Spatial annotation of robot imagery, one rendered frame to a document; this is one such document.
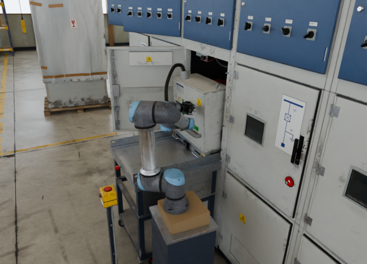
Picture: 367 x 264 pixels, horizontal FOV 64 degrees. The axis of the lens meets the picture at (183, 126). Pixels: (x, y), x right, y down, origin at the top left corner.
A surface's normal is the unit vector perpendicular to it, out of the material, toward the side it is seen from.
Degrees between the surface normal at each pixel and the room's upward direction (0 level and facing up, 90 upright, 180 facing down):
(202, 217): 90
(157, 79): 90
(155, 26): 90
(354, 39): 90
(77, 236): 0
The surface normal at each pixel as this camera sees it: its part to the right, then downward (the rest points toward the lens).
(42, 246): 0.03, -0.92
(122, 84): 0.18, 0.39
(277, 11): -0.88, 0.17
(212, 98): 0.47, 0.37
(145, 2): -0.55, 0.32
